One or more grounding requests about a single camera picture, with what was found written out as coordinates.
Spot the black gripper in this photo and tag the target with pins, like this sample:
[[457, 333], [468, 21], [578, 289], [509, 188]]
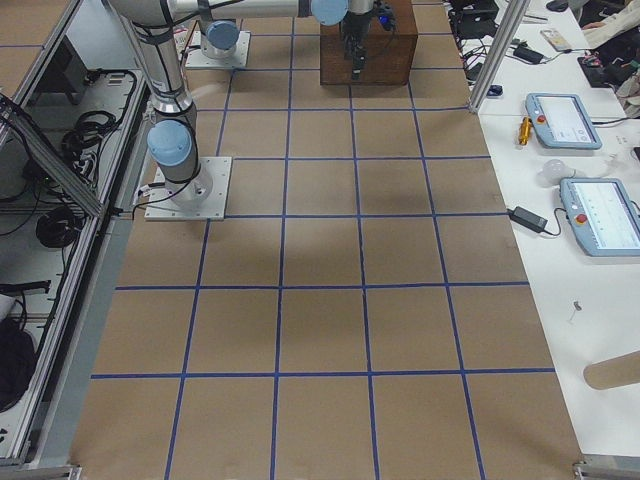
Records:
[[356, 26]]

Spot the dark wooden drawer box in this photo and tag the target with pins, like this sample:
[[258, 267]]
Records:
[[390, 47]]

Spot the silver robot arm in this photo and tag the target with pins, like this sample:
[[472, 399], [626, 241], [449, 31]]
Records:
[[172, 141], [219, 37]]

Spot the yellow screwdriver tool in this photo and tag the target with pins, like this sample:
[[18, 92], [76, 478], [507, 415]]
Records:
[[524, 132]]

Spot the far blue teach pendant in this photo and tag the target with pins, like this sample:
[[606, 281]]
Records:
[[560, 121]]

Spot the blue teach pendant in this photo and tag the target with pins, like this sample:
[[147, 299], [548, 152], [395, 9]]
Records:
[[601, 216], [560, 121]]

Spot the white light bulb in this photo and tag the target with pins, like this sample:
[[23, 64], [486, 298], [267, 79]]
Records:
[[553, 172]]

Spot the black power adapter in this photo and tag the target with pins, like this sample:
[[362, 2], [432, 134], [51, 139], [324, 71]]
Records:
[[527, 219]]

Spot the near blue teach pendant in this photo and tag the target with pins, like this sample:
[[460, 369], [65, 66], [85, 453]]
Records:
[[601, 216]]

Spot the cardboard tube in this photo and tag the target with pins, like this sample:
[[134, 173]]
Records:
[[615, 372]]

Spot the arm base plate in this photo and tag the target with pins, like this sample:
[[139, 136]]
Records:
[[238, 60], [203, 198]]

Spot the aluminium frame post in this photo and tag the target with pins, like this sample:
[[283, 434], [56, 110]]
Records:
[[511, 19]]

